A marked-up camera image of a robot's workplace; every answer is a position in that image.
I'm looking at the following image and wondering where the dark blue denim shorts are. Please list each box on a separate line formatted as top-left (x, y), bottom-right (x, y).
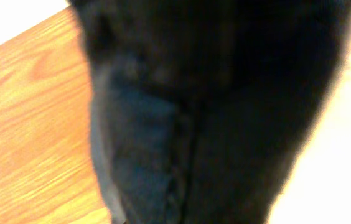
top-left (70, 0), bottom-right (351, 224)

